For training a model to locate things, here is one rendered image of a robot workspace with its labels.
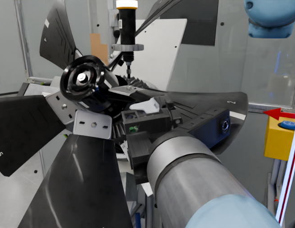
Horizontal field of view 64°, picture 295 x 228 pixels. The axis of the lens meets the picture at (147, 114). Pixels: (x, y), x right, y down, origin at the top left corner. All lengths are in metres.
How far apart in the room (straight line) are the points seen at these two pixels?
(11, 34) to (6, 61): 0.57
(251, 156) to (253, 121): 0.19
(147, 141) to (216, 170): 0.11
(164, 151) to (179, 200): 0.07
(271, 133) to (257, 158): 0.59
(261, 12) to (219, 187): 0.22
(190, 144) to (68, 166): 0.34
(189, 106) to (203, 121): 0.14
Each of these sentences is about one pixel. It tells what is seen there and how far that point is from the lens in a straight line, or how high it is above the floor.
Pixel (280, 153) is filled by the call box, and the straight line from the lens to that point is 0.76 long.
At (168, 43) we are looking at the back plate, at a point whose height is 1.28.
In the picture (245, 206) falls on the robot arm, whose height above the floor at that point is 1.21.
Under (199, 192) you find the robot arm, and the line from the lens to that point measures 0.18.
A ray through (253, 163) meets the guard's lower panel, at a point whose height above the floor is 0.69.
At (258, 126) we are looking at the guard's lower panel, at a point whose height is 0.89.
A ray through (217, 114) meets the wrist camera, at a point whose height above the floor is 1.21.
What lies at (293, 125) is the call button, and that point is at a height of 1.08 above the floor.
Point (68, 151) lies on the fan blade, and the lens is 0.54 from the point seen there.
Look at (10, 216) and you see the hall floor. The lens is 2.21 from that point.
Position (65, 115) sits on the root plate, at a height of 1.11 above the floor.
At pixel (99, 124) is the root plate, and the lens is 0.58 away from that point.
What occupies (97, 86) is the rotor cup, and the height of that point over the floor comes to 1.21.
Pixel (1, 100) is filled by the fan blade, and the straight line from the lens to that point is 0.73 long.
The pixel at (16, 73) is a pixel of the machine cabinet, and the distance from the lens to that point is 5.93.
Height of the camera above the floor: 1.32
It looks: 19 degrees down
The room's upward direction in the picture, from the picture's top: straight up
